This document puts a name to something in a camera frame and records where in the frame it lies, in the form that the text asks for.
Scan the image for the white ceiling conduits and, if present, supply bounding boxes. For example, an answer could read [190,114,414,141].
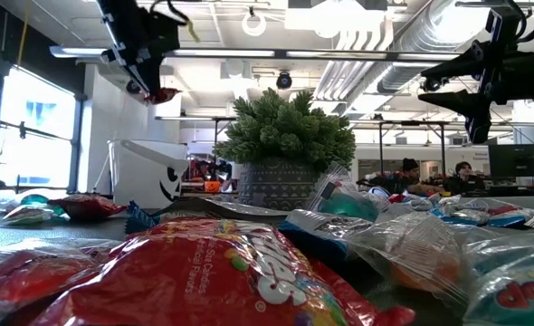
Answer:
[314,26,397,103]

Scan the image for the orange ring pop clear wrapper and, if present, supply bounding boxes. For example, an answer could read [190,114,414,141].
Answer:
[344,211,476,309]

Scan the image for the yellow cord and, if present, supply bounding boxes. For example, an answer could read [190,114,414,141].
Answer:
[16,0,32,67]

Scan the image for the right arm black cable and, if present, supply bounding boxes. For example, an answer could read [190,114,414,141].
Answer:
[504,0,534,44]

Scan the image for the black window rail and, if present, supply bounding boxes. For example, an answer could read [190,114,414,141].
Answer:
[0,112,74,142]

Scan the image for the person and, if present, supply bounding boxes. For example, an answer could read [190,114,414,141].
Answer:
[368,157,444,197]
[443,160,488,197]

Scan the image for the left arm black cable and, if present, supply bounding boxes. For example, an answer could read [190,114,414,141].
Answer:
[148,0,201,44]

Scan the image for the teal wrapped candy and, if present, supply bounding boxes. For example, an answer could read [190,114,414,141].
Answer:
[18,193,51,206]

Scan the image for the green succulent in grey pot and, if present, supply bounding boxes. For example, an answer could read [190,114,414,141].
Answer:
[213,87,358,212]

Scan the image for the white jack-o-lantern bucket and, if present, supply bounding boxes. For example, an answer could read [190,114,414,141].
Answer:
[107,139,190,210]

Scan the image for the overhead LED light bar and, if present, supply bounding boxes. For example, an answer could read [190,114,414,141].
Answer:
[48,43,465,63]

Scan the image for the ring pop wrapper red lettering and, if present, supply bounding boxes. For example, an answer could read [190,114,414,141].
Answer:
[462,234,534,326]

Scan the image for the red ring pop clear wrapper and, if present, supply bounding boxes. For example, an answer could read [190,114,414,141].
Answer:
[0,238,124,326]

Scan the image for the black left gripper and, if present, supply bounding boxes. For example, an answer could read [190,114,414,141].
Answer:
[95,0,182,101]

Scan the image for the red candy pouch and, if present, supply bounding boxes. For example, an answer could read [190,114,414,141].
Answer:
[48,193,129,223]

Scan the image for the white round ceiling fixture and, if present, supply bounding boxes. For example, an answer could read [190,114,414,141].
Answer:
[241,11,268,38]

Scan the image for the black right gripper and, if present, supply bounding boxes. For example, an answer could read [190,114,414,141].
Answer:
[417,6,534,145]

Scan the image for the large red Skittles bag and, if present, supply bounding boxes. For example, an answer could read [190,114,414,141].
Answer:
[30,216,417,326]

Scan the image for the black window pillar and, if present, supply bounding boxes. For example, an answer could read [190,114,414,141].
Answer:
[66,92,90,194]

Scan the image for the black computer monitor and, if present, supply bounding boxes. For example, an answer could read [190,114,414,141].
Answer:
[488,143,534,178]

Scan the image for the black background table frame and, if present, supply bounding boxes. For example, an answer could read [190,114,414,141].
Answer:
[154,115,237,158]
[377,120,449,185]

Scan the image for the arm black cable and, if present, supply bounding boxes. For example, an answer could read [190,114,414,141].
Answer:
[504,0,534,44]
[148,0,201,44]

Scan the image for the black ceiling track lights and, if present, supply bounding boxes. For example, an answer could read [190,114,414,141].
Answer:
[420,75,450,93]

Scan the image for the teal ring pop clear wrapper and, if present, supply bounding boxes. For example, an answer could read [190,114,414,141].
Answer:
[306,161,388,223]

